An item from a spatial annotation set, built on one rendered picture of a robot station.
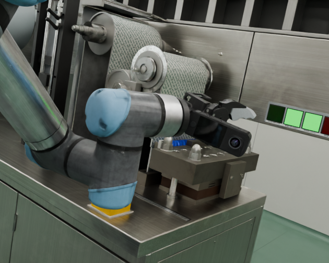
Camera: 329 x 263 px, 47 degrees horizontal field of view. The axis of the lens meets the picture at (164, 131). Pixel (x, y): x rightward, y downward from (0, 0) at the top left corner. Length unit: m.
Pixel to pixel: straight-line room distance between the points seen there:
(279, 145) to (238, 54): 2.50
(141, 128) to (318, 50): 0.80
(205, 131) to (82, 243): 0.50
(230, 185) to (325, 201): 2.59
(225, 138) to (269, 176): 3.23
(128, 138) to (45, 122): 0.13
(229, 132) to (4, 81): 0.36
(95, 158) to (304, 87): 0.83
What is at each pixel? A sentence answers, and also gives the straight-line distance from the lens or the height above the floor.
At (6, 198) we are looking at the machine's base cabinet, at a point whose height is 0.77.
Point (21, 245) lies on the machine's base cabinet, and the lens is 1.27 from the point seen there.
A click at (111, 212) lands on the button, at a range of 0.93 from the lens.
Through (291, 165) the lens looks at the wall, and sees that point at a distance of 3.79.
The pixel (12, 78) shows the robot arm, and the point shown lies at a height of 1.22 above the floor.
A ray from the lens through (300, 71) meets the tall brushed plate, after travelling 1.29.
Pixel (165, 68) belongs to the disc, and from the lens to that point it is 1.14.
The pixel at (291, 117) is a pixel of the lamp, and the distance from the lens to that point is 1.28.
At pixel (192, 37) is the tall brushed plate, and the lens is 1.50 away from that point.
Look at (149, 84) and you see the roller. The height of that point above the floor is 1.21.
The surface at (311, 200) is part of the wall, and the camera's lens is 3.78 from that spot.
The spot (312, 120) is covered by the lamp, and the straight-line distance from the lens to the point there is 1.26.
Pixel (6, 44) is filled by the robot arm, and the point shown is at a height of 1.26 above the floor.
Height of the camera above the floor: 1.28
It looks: 10 degrees down
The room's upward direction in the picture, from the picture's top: 11 degrees clockwise
